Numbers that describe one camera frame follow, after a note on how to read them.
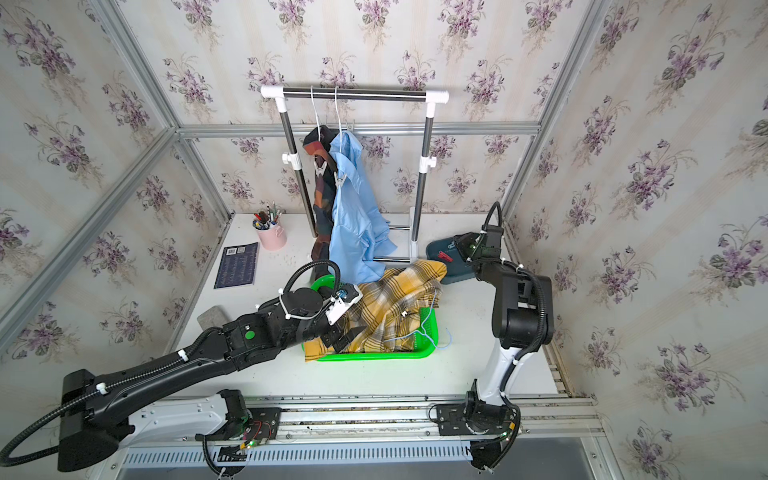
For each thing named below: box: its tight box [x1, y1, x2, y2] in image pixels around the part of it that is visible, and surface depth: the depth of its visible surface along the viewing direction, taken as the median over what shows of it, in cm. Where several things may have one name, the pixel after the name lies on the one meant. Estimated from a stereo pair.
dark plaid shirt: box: [303, 125, 338, 264], surface depth 73 cm
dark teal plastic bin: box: [425, 237, 477, 285], surface depth 106 cm
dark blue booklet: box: [214, 242, 258, 289], surface depth 106 cm
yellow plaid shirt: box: [304, 260, 448, 361], surface depth 85 cm
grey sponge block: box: [197, 305, 227, 331], surface depth 90 cm
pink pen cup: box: [252, 202, 287, 251], surface depth 106 cm
